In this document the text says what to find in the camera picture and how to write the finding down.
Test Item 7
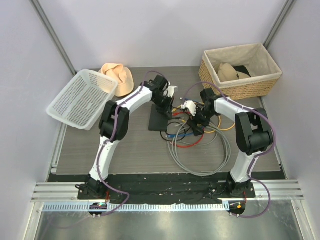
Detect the yellow ethernet cable looped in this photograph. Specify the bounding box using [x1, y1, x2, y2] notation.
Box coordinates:
[203, 113, 236, 133]

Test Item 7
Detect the grey ethernet cable coil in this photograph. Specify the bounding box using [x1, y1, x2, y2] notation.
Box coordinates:
[166, 121, 232, 177]

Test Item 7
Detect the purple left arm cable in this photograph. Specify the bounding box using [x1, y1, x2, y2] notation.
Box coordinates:
[96, 70, 131, 218]

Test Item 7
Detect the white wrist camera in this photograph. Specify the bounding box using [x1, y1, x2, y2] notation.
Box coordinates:
[181, 100, 197, 117]
[163, 85, 178, 98]

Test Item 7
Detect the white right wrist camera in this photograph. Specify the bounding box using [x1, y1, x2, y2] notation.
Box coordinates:
[181, 100, 197, 117]

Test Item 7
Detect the black item in basket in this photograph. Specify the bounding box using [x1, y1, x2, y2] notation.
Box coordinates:
[234, 65, 251, 77]

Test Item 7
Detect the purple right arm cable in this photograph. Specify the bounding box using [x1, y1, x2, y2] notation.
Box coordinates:
[182, 81, 279, 218]

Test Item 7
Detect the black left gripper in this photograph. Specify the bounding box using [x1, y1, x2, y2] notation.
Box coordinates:
[152, 95, 175, 120]

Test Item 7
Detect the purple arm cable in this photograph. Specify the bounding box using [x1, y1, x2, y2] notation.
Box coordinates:
[182, 81, 279, 218]
[96, 70, 131, 218]

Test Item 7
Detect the black network switch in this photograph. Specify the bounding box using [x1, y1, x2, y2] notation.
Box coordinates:
[148, 104, 170, 132]

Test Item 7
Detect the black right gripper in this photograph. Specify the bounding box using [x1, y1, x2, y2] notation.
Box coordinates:
[187, 105, 217, 137]

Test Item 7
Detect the beige cap in basket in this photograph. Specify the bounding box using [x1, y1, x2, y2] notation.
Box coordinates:
[217, 63, 250, 82]

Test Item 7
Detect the red ethernet cable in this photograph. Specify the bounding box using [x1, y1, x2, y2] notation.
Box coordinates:
[172, 111, 205, 149]

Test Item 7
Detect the aluminium frame rail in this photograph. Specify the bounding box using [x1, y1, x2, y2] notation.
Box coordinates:
[31, 180, 304, 215]

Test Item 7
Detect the woven wicker basket with liner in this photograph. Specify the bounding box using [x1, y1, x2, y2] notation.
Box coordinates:
[199, 43, 283, 100]

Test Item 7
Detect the white perforated plastic basket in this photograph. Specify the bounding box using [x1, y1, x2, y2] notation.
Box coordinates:
[46, 69, 118, 131]

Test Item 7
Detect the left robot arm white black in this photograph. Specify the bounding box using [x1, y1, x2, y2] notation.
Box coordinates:
[78, 75, 177, 200]

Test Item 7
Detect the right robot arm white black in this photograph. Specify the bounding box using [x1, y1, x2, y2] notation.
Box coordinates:
[181, 88, 275, 198]

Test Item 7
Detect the black mounting base plate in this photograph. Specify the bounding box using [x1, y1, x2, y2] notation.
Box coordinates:
[75, 182, 256, 204]

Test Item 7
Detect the peach bucket hat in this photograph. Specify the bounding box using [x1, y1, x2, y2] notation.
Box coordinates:
[98, 63, 135, 98]

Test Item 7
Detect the black power cable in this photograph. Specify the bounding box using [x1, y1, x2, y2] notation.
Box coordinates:
[159, 117, 201, 144]

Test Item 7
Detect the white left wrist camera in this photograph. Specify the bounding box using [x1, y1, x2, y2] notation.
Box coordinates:
[163, 85, 178, 98]

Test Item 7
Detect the blue ethernet cable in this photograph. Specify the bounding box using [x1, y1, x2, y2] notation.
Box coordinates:
[165, 124, 195, 140]

